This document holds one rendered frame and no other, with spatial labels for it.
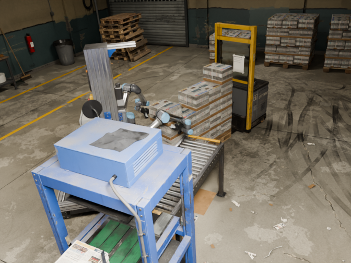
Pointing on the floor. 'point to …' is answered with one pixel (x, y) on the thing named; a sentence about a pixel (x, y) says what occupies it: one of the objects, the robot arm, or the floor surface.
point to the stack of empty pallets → (118, 31)
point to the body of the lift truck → (258, 105)
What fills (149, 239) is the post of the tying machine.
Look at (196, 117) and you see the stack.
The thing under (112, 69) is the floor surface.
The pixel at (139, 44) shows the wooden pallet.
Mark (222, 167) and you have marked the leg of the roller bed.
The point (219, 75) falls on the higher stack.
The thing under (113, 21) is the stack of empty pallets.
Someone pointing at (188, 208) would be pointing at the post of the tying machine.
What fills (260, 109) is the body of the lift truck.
